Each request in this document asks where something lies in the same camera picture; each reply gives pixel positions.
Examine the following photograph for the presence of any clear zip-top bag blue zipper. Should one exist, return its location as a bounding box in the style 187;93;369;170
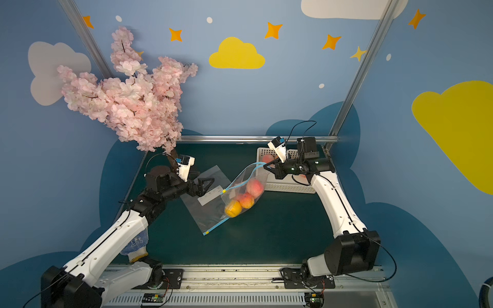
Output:
220;162;270;214

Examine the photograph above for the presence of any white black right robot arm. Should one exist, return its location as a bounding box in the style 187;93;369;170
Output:
268;136;381;277

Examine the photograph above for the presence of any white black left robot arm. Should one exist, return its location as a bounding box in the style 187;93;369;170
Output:
40;166;214;307

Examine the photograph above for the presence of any pink peach with leaf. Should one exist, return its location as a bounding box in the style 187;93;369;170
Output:
246;179;264;199

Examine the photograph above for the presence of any aluminium frame post left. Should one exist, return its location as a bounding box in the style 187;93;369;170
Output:
59;0;114;78

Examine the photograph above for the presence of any pink blossom artificial tree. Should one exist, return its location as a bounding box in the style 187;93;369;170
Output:
57;26;198;154

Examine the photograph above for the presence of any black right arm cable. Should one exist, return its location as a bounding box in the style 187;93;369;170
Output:
344;234;397;284

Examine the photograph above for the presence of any white blue dotted work glove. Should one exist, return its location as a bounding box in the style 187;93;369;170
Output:
120;228;149;263

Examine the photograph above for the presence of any aluminium frame rail back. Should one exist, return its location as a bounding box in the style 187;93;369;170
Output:
178;136;338;145

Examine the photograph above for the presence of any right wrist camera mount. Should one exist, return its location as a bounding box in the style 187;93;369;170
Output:
268;136;286;163

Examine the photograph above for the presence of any yellow red mango fruit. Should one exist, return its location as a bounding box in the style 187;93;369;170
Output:
224;200;243;218

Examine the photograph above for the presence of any pink peach large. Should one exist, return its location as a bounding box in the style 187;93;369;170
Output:
238;192;255;209

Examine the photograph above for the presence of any left green circuit board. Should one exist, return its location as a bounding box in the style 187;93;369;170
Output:
141;293;166;305

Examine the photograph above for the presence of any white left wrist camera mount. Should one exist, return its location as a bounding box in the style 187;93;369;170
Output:
175;155;195;182

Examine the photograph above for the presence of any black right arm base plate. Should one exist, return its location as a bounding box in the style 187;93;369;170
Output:
279;266;336;289

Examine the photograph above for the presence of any aluminium frame post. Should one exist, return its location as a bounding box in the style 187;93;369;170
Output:
59;0;114;78
323;0;401;156

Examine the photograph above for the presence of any aluminium frame post right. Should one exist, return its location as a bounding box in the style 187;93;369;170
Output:
323;0;401;156

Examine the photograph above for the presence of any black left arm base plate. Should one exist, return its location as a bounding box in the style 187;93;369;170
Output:
134;268;184;290

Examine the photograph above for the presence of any pink peach back left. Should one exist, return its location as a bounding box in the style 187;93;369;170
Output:
261;154;275;163

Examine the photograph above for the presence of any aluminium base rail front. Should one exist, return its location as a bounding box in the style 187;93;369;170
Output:
101;264;397;307

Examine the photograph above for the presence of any white perforated plastic basket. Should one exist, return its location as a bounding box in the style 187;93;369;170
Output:
256;147;316;195

